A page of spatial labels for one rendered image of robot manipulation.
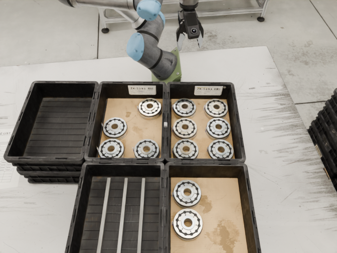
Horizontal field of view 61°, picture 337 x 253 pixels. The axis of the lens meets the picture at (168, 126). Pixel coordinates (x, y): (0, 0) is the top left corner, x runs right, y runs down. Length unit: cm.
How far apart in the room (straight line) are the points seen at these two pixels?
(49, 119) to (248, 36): 229
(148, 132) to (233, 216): 49
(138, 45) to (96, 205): 72
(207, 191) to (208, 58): 89
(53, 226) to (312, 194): 108
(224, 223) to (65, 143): 72
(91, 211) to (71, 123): 42
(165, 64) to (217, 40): 165
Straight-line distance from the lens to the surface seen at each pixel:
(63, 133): 131
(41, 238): 128
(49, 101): 145
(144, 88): 130
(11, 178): 144
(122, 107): 133
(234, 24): 326
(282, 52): 305
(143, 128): 124
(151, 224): 107
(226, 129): 123
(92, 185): 115
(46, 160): 114
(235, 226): 109
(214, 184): 113
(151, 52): 138
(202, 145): 120
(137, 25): 141
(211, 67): 170
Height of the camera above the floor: 186
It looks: 55 degrees down
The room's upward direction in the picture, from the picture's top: straight up
